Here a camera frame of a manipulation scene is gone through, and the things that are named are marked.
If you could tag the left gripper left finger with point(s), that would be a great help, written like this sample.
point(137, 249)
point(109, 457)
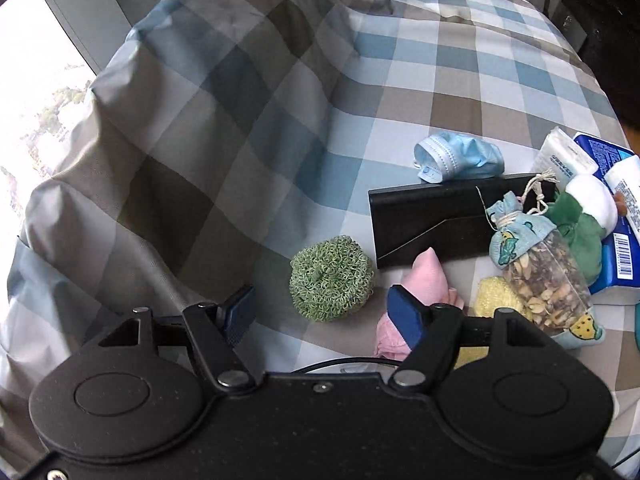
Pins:
point(214, 331)

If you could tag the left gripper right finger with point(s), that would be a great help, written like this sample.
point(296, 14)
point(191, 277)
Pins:
point(431, 333)

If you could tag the pink cloth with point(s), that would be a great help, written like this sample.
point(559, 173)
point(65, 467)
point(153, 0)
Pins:
point(428, 283)

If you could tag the green mesh scrubber ball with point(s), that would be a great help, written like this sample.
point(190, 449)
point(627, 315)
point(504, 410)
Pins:
point(331, 279)

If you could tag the herb sachet pouch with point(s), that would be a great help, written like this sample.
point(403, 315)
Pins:
point(540, 269)

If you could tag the blue face mask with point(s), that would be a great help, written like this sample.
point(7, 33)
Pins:
point(446, 156)

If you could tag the small white tissue pack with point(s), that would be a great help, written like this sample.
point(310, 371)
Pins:
point(561, 155)

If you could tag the black glasses case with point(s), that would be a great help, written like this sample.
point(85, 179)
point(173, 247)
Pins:
point(449, 218)

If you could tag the snowman plush toy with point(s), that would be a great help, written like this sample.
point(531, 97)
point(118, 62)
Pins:
point(584, 214)

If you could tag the blue Tempo tissue pack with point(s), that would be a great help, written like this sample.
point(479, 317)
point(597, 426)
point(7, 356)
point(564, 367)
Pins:
point(618, 282)

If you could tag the checkered sofa cover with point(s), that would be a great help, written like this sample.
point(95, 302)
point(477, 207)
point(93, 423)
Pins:
point(226, 135)

